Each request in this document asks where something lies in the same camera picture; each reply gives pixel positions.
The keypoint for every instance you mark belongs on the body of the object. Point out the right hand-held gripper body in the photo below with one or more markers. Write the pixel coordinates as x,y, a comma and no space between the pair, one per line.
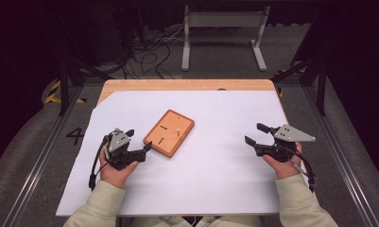
288,135

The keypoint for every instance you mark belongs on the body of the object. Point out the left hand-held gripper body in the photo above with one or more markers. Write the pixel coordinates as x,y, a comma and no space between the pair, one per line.
118,143

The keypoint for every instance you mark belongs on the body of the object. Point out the wooden tray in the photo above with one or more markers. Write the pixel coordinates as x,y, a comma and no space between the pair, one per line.
184,125

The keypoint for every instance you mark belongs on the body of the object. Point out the person's left hand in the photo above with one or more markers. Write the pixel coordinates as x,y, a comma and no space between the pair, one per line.
114,176

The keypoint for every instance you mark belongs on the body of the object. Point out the person's right hand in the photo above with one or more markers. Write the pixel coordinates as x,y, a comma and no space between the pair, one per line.
283,170

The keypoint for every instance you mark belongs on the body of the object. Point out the black screw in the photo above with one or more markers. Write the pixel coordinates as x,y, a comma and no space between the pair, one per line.
163,127
161,141

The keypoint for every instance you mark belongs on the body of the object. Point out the pale screw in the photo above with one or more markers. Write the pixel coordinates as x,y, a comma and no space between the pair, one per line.
178,131

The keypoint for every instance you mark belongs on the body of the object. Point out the yellow black hazard tape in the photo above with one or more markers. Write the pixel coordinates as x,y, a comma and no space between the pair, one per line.
51,94
281,92

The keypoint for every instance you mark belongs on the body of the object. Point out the white paper sheet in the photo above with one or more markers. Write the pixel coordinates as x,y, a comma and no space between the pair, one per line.
209,179

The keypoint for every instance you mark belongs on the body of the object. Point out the person's right leg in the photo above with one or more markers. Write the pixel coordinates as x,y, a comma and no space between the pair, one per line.
231,222

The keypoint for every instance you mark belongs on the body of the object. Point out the white metal stand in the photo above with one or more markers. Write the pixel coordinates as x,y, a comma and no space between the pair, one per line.
225,19

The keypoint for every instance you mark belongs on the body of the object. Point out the black metal frame stand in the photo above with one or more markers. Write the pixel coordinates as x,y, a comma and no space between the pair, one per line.
321,91
63,88

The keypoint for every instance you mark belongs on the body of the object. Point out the aluminium rail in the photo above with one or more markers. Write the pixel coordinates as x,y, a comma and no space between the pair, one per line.
341,164
40,160

